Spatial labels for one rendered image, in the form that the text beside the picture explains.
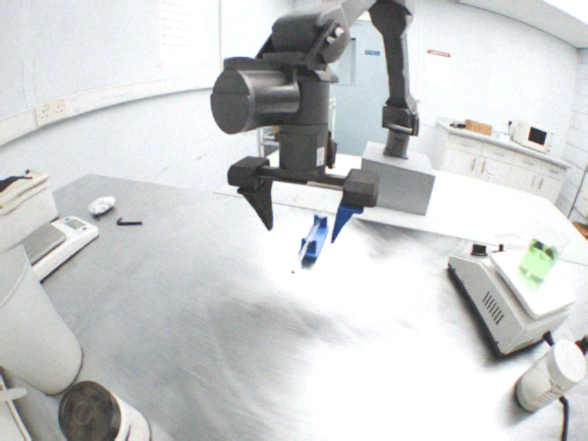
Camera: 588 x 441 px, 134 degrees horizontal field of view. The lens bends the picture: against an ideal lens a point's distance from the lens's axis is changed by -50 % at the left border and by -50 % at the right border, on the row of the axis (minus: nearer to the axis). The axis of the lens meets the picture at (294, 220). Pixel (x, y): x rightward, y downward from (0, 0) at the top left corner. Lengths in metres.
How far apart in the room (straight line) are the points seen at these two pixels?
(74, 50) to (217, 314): 1.25
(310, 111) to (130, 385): 0.37
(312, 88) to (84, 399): 0.37
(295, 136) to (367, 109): 2.96
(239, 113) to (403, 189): 0.45
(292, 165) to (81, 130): 1.15
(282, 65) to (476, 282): 0.38
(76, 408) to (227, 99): 0.30
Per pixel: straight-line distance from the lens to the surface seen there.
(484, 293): 0.39
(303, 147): 0.27
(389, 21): 0.49
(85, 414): 0.26
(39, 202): 0.87
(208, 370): 0.31
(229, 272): 0.40
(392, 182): 0.58
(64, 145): 1.28
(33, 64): 1.29
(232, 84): 0.21
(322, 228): 0.48
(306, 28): 0.26
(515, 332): 0.36
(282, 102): 0.22
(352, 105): 3.23
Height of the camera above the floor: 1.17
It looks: 31 degrees down
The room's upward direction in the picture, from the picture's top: straight up
